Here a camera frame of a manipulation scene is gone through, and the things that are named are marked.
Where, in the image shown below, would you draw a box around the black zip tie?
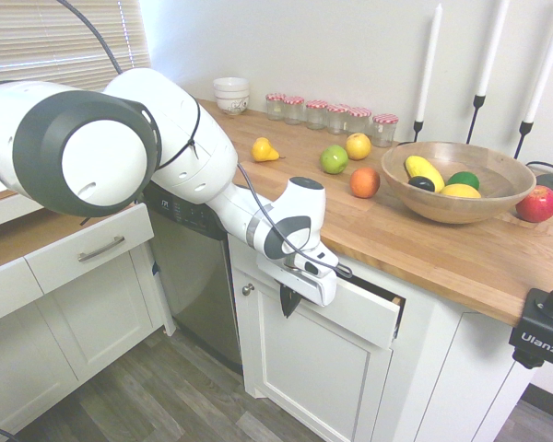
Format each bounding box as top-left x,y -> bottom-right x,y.
158,95 -> 202,169

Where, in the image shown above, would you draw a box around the green lime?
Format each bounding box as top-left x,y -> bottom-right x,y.
445,170 -> 481,191

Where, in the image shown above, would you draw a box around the plain white bowl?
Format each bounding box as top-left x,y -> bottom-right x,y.
212,76 -> 251,96

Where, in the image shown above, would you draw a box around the yellow lemon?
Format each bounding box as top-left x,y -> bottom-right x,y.
441,183 -> 482,200

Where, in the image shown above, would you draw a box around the white low cabinet unit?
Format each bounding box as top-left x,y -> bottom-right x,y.
0,192 -> 177,436

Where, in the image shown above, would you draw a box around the white window blinds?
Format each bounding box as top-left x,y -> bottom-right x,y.
0,0 -> 154,94

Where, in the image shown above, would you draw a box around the white bowl with print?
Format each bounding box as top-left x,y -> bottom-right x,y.
214,89 -> 251,116

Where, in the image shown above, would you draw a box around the large wooden bowl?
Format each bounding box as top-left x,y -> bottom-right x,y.
380,141 -> 537,226

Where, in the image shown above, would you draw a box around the tall white candle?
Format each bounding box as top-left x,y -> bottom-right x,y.
416,3 -> 444,123
524,0 -> 553,124
477,0 -> 511,98

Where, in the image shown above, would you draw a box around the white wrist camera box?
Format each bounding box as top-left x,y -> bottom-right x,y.
283,248 -> 341,279

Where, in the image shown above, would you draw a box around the orange red peach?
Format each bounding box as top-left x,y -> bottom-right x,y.
348,167 -> 382,200

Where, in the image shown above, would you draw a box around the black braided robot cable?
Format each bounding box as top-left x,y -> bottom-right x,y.
57,0 -> 354,279

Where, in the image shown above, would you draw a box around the black Ulanzi camera mount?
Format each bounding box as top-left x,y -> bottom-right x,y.
508,257 -> 553,370

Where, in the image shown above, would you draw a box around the white cabinet door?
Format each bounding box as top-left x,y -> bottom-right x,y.
233,270 -> 394,442

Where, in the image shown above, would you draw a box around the yellow banana in bowl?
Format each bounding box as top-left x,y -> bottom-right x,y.
404,155 -> 445,193

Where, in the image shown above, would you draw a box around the yellow pear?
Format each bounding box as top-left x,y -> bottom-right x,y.
251,136 -> 288,163

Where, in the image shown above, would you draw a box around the green apple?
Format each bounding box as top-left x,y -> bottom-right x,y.
319,145 -> 350,175

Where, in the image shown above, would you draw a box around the yellow apple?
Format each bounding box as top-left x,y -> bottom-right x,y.
345,132 -> 372,161

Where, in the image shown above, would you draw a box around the white kitchen cabinet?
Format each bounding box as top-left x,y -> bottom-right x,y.
228,229 -> 535,442

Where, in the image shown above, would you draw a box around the white-fronted wooden drawer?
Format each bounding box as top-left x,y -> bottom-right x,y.
256,264 -> 406,346

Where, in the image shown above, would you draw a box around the long silver bar handle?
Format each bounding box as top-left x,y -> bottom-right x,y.
76,236 -> 126,264

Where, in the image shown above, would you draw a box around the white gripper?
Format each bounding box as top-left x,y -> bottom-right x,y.
256,257 -> 339,320

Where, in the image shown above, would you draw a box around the red apple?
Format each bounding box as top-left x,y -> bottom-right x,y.
515,184 -> 553,224

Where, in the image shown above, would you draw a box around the glass jar checkered lid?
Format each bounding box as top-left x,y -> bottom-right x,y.
305,99 -> 329,131
265,92 -> 286,122
371,112 -> 400,148
347,107 -> 372,138
282,95 -> 306,126
326,104 -> 350,136

